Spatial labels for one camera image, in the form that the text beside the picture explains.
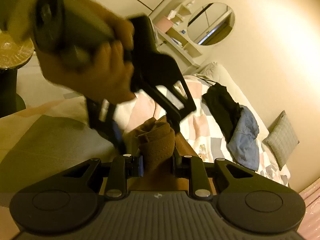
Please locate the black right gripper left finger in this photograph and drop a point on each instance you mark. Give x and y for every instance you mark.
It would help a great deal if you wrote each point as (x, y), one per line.
(72, 198)

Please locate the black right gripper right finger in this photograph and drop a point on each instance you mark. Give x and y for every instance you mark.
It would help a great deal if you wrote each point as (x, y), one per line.
(246, 200)

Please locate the brown zip sweater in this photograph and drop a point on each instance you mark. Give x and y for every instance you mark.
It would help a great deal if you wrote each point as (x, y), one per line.
(156, 141)

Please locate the person's left hand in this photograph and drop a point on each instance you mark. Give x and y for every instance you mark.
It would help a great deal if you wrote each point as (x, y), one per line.
(79, 44)

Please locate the round dark side table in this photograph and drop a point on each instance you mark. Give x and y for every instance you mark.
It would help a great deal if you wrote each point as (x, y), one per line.
(13, 57)

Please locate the blue denim jeans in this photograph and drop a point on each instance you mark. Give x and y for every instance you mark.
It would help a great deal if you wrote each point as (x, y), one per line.
(243, 143)

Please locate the pink grey patchwork quilt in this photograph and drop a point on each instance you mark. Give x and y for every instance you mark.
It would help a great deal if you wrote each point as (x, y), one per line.
(39, 142)

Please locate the grey checked pillow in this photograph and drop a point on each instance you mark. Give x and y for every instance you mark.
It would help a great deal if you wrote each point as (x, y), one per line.
(282, 139)

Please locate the black garment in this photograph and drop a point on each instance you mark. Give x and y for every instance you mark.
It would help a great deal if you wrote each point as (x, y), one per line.
(223, 108)

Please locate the white wall shelf unit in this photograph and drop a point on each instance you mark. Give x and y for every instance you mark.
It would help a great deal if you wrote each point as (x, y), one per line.
(171, 23)

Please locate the round wall mirror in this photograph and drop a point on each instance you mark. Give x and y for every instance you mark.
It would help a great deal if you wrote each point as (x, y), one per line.
(211, 23)

